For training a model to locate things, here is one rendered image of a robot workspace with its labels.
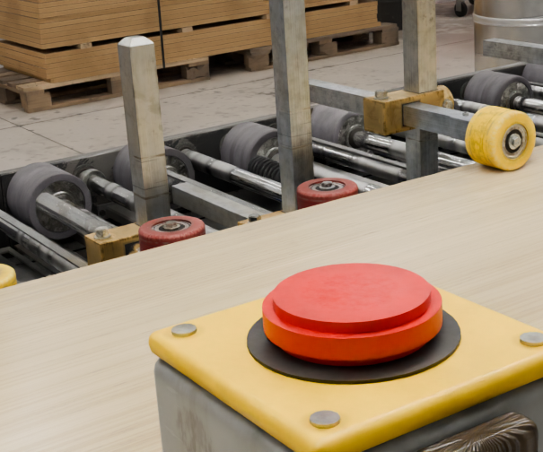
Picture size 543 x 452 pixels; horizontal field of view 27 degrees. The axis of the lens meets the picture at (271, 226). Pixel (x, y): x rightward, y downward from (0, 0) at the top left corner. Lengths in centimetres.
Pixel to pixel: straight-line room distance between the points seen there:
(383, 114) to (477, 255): 47
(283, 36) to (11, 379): 70
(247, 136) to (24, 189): 41
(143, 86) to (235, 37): 569
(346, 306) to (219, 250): 103
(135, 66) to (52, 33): 513
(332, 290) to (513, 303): 85
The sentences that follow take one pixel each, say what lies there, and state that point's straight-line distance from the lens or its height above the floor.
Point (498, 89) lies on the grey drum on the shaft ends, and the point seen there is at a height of 84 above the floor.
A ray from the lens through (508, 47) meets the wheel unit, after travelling 213.
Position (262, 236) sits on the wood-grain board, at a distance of 131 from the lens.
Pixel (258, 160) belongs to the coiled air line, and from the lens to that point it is 193.
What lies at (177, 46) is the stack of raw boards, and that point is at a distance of 690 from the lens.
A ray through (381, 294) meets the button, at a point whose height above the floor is 123.
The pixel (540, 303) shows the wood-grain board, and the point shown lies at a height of 90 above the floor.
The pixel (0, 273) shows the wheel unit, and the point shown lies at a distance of 126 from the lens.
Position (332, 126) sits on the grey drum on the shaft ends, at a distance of 211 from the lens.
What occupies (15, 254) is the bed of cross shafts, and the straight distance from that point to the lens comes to 192.
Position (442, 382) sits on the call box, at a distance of 23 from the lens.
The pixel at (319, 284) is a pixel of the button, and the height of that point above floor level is 123.
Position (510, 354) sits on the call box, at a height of 122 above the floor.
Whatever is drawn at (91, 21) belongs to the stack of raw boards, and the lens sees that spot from 664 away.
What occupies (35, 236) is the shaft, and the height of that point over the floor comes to 82.
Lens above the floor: 133
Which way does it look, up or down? 18 degrees down
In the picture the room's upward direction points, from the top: 4 degrees counter-clockwise
